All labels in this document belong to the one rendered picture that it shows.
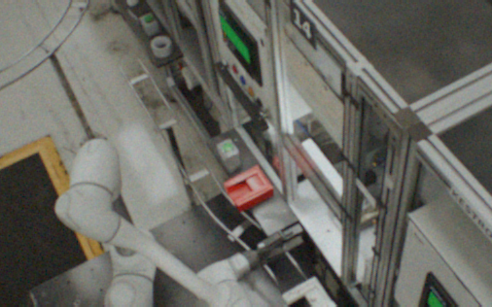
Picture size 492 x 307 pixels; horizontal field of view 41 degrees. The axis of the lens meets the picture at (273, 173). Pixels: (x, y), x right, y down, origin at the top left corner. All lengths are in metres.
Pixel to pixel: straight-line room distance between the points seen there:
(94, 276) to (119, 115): 1.60
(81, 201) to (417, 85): 1.04
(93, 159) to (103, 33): 2.74
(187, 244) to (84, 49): 2.22
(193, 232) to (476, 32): 1.63
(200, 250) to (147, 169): 1.22
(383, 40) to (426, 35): 0.10
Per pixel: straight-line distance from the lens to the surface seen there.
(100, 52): 4.66
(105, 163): 2.11
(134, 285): 2.51
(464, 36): 1.64
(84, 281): 2.89
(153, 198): 3.83
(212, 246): 2.82
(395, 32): 1.63
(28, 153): 4.25
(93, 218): 2.03
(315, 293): 2.48
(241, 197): 2.58
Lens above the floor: 3.14
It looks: 56 degrees down
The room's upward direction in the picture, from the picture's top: 7 degrees counter-clockwise
